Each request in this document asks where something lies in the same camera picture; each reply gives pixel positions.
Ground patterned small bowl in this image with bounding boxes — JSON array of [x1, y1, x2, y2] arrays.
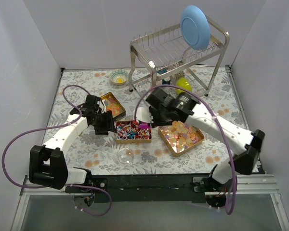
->
[[109, 69, 129, 86]]

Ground steel dish rack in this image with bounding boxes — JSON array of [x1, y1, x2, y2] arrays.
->
[[128, 17, 230, 96]]

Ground blue plate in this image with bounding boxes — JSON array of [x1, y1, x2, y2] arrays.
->
[[180, 5, 210, 51]]

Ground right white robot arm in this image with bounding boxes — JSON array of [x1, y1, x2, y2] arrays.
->
[[146, 85, 265, 191]]

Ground tin of lollipops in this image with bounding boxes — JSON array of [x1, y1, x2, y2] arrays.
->
[[115, 121, 152, 144]]

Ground magenta plastic scoop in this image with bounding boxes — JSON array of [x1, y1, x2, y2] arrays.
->
[[139, 123, 151, 129]]

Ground tin of popsicle candies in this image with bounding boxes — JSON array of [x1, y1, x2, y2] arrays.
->
[[158, 121, 205, 157]]

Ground lime green bowl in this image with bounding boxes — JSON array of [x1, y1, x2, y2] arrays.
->
[[176, 77, 192, 91]]

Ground tin of gummy candies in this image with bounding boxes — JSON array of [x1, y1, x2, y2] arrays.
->
[[101, 92, 126, 121]]

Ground patterned cup in rack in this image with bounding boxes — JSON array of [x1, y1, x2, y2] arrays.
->
[[172, 62, 185, 80]]

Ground teal white bowl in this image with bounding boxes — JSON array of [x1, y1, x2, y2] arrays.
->
[[157, 68, 171, 85]]

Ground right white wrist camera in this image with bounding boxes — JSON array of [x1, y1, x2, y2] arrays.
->
[[136, 107, 154, 124]]

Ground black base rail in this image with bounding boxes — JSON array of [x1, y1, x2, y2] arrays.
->
[[65, 173, 234, 202]]

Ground floral table mat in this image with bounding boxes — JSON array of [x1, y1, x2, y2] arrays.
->
[[48, 67, 246, 175]]

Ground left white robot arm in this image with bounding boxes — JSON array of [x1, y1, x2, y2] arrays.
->
[[29, 95, 117, 193]]

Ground clear plastic jar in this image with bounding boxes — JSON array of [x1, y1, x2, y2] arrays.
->
[[117, 148, 134, 165]]

